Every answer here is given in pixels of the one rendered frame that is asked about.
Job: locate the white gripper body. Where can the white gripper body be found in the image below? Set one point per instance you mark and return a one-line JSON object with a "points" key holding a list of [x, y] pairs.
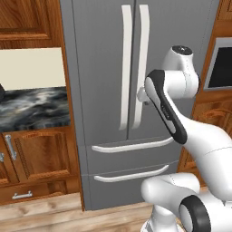
{"points": [[142, 95]]}

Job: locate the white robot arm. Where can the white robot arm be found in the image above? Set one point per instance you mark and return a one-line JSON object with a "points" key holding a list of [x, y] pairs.
{"points": [[208, 151]]}

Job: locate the grey left fridge door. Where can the grey left fridge door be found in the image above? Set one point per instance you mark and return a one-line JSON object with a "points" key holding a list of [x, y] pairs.
{"points": [[96, 75]]}

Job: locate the grey fridge door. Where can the grey fridge door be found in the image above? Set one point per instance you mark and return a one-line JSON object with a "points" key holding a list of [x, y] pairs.
{"points": [[96, 75], [169, 27]]}

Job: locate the grey fridge drawer front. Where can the grey fridge drawer front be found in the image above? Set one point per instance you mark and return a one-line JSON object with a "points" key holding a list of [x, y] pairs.
{"points": [[127, 161], [117, 193]]}

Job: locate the grey right fridge door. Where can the grey right fridge door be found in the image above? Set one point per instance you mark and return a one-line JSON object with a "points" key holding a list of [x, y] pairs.
{"points": [[169, 27]]}

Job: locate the grey fridge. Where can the grey fridge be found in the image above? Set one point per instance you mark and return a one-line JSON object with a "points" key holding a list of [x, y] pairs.
{"points": [[68, 90]]}

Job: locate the wooden tall cupboard unit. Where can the wooden tall cupboard unit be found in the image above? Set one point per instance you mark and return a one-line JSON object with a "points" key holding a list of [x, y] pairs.
{"points": [[217, 102]]}

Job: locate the silver built-in oven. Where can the silver built-in oven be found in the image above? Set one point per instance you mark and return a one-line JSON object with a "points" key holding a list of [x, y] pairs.
{"points": [[222, 65]]}

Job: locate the wooden base cupboard door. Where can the wooden base cupboard door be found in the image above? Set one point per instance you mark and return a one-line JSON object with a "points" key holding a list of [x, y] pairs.
{"points": [[45, 154], [3, 173]]}

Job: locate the wooden drawer front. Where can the wooden drawer front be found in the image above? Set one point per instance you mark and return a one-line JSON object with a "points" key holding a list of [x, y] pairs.
{"points": [[45, 190]]}

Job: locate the wooden wall cupboard door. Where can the wooden wall cupboard door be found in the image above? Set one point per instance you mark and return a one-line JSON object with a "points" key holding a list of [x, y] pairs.
{"points": [[27, 21]]}

